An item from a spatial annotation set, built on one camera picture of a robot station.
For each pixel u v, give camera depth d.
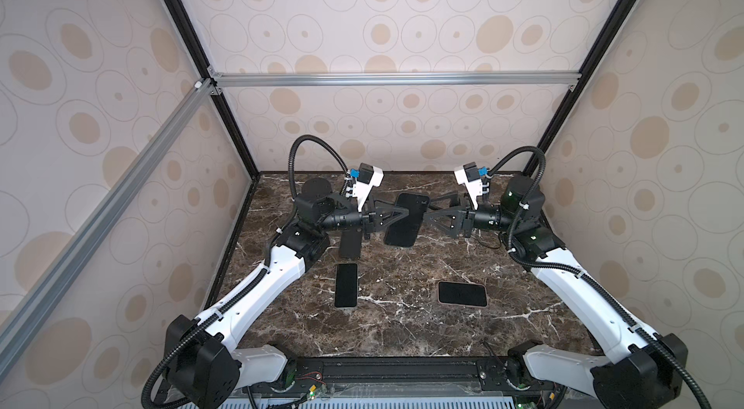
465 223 0.57
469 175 0.57
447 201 0.64
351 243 0.98
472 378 0.74
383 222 0.60
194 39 0.81
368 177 0.55
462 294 0.85
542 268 0.51
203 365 0.39
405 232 0.64
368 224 0.56
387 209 0.60
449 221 0.57
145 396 0.37
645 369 0.38
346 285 0.89
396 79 0.90
